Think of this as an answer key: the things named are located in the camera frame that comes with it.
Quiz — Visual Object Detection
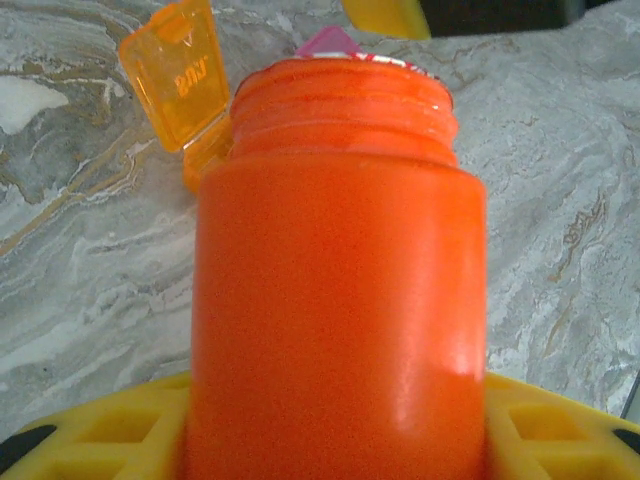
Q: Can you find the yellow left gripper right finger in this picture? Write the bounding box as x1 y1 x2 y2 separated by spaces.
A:
482 369 640 480

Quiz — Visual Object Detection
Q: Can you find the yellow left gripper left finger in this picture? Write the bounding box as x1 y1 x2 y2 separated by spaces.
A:
0 373 194 480

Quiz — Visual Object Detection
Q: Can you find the orange translucent pill box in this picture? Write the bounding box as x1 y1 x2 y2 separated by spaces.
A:
118 0 236 194

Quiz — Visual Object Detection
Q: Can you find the orange pill bottle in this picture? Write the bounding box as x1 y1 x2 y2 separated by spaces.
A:
184 52 489 480

